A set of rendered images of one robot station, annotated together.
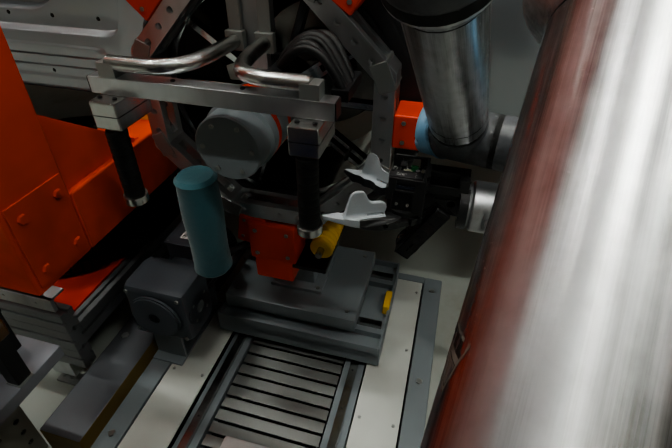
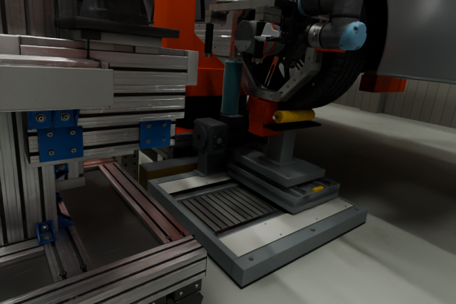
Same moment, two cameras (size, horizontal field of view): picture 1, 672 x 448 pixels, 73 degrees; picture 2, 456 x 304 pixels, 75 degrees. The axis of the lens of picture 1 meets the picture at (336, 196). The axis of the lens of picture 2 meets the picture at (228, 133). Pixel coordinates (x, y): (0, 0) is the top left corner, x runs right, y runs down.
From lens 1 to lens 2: 0.84 m
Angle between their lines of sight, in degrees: 38
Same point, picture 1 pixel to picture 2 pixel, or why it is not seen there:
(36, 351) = not seen: hidden behind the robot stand
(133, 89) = (219, 7)
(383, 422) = (276, 231)
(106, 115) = (207, 15)
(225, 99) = (243, 4)
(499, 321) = not seen: outside the picture
